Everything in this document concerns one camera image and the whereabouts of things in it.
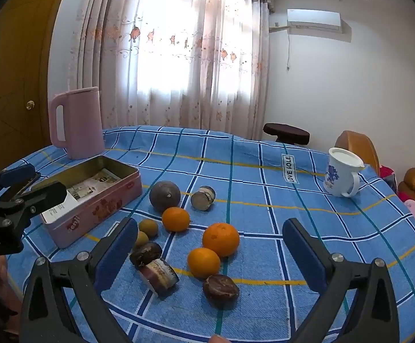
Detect round purple fruit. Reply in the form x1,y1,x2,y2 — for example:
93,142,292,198
149,180,181,213

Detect dark brown chestnut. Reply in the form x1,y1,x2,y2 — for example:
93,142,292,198
203,274,240,304

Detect large orange mandarin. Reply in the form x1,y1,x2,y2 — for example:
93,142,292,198
202,223,240,258

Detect cut purple yam piece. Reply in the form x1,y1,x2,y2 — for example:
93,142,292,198
190,186,216,212

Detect person's left hand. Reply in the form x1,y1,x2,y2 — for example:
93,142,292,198
208,334,231,343

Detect printed leaflet in tin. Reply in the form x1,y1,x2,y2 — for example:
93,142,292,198
41,169,120,224

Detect brown wooden door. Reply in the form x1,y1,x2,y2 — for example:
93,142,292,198
0,0,61,169

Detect brass door knob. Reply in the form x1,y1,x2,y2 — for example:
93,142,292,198
26,100,35,110

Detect pink metal tin box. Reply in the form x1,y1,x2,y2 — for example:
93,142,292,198
33,156,142,249

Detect pink electric kettle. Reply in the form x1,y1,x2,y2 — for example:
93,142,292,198
48,87,105,159

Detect white blue floral mug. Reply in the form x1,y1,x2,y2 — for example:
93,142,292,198
324,147,365,198

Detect blue plaid tablecloth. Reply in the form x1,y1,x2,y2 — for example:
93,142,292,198
5,125,415,343

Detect orange wooden chair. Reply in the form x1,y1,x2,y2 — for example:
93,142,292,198
335,130,380,176

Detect dark round stool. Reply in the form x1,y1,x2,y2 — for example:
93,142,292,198
263,122,311,145

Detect floral sheer curtain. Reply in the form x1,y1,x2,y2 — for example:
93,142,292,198
67,0,274,139

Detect white air conditioner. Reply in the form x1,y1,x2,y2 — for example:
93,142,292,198
269,9,342,33

